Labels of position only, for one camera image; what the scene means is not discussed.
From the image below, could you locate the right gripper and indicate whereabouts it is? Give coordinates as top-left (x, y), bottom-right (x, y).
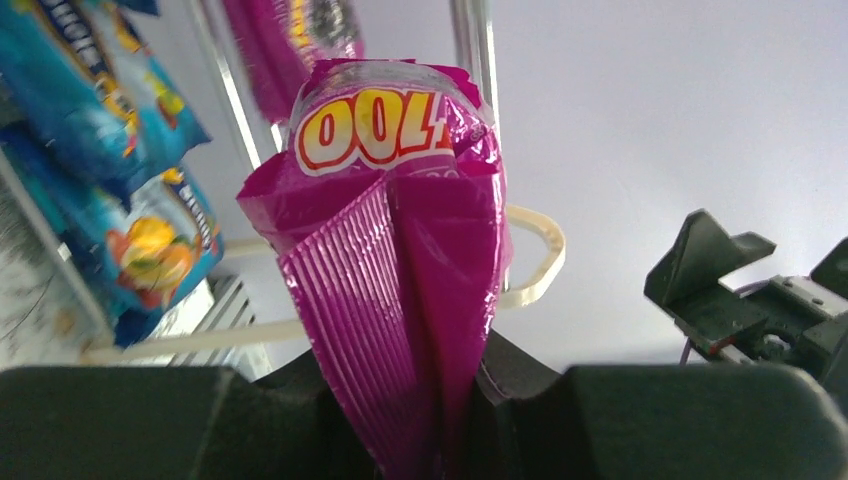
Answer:
top-left (643, 209), bottom-right (847, 398)

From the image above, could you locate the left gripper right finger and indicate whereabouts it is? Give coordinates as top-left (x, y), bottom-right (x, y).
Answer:
top-left (467, 334), bottom-right (847, 479)

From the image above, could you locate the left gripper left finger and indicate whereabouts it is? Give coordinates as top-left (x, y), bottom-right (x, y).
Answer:
top-left (1, 353), bottom-right (378, 479)

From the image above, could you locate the purple candy bag top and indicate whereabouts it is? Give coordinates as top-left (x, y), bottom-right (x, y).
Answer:
top-left (237, 59), bottom-right (511, 479)

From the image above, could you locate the purple candy bag carried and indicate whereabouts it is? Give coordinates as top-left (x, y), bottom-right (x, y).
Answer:
top-left (222, 0), bottom-right (364, 124)

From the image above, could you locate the white metal shelf rack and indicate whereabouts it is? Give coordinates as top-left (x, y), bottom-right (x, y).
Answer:
top-left (1, 1), bottom-right (565, 392)

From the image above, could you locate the lower blue candy bag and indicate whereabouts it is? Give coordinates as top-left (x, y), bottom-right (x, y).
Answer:
top-left (1, 124), bottom-right (224, 348)

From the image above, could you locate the blue candy bag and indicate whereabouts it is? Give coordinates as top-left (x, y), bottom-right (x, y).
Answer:
top-left (1, 1), bottom-right (209, 202)
top-left (1, 124), bottom-right (224, 348)

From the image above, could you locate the upper blue candy bag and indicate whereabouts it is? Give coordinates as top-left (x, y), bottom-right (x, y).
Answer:
top-left (1, 1), bottom-right (209, 202)

